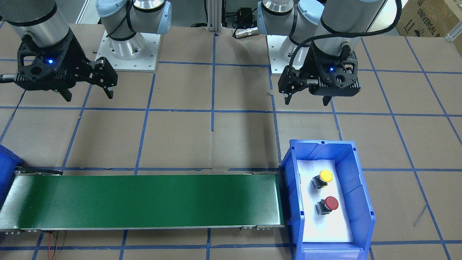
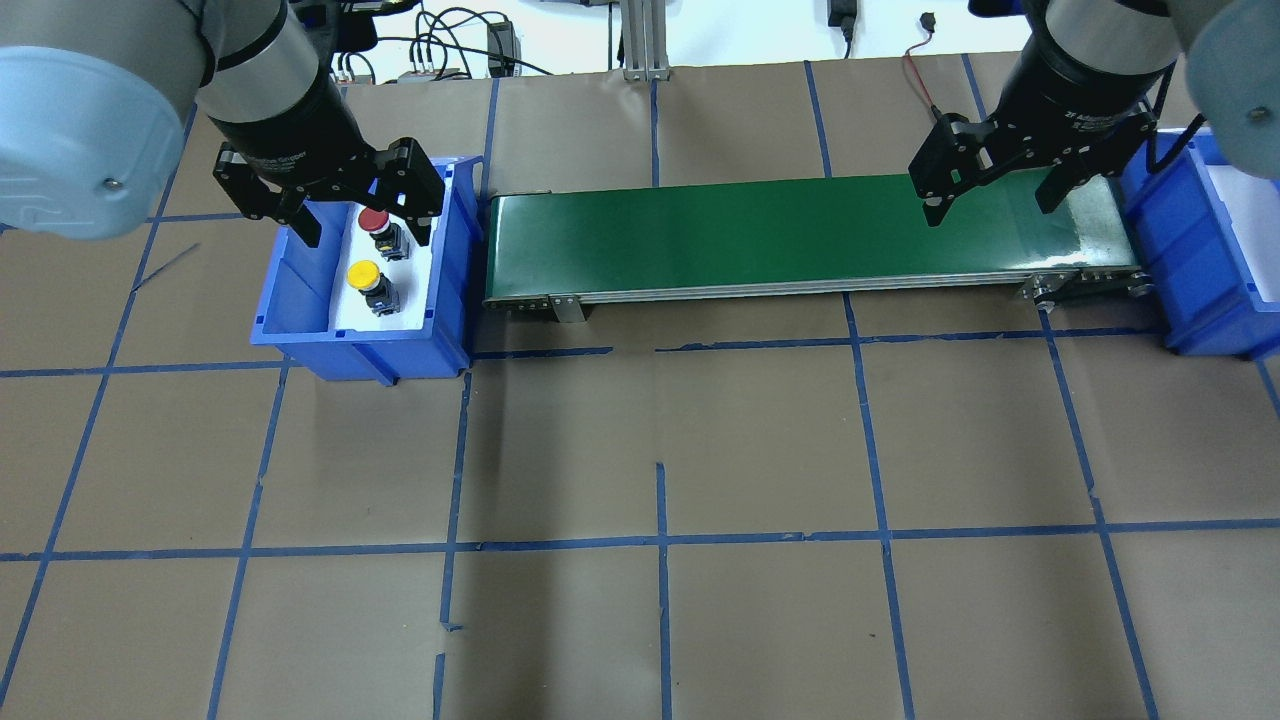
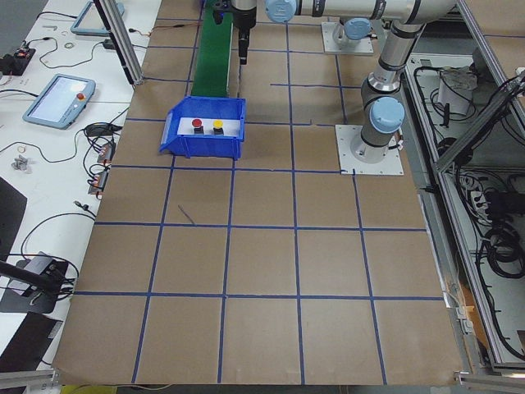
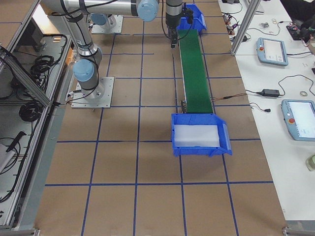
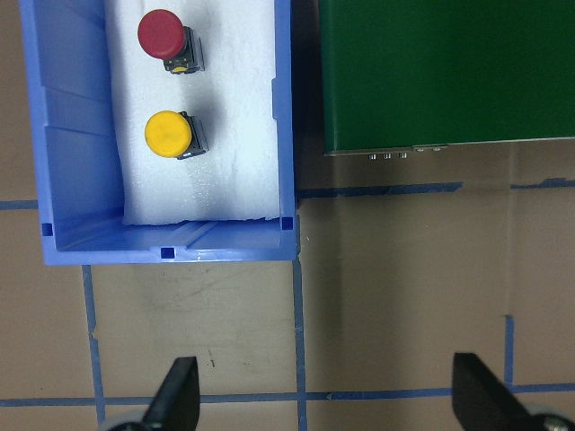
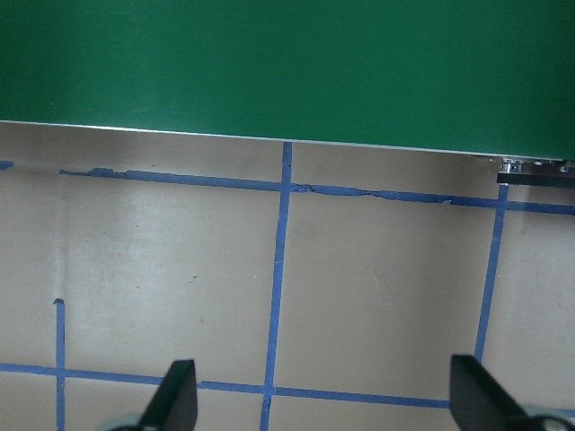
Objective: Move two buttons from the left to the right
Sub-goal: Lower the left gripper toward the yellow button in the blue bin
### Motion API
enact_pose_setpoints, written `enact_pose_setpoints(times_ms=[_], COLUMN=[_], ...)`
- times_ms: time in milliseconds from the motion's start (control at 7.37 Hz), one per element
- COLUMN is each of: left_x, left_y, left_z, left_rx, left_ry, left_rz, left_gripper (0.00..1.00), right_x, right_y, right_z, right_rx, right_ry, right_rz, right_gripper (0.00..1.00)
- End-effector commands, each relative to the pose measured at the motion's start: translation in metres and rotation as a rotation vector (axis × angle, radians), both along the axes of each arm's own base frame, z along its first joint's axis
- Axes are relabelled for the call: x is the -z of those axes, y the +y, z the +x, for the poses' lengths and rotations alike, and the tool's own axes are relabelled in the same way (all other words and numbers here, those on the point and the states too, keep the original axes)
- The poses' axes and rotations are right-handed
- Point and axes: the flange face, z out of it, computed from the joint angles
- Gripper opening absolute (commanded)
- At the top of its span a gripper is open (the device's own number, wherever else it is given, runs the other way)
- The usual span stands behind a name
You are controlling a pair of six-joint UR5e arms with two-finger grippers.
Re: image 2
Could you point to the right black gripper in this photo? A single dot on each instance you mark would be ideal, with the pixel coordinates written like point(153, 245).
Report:
point(1070, 88)

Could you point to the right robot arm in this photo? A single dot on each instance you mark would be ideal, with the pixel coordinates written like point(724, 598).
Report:
point(1227, 49)

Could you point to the red push button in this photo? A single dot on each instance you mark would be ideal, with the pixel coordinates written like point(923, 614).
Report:
point(386, 236)

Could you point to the aluminium profile post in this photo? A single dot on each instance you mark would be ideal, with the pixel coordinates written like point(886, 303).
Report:
point(644, 41)

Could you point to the right blue plastic bin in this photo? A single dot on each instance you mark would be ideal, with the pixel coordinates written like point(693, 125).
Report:
point(1186, 242)

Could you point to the yellow push button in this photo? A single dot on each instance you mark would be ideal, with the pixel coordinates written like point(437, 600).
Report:
point(381, 295)

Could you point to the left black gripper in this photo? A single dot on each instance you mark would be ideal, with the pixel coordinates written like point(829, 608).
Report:
point(290, 132)

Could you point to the right white foam pad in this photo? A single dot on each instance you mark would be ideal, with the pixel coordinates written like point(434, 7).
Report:
point(1253, 208)

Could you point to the white foam pad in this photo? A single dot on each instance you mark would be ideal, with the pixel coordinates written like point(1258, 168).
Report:
point(1253, 208)
point(430, 283)

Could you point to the black power adapter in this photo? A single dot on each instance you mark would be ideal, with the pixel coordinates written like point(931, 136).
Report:
point(501, 49)

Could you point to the green conveyor belt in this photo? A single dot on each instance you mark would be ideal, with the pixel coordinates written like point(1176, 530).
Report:
point(564, 252)

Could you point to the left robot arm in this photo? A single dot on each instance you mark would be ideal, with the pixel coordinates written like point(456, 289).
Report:
point(95, 96)

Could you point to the blue plastic bin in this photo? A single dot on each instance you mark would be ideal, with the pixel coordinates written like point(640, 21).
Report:
point(1186, 242)
point(293, 310)

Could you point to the left white foam pad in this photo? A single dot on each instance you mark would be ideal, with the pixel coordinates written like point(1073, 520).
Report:
point(430, 283)

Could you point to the left blue plastic bin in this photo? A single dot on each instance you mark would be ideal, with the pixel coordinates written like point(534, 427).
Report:
point(293, 310)

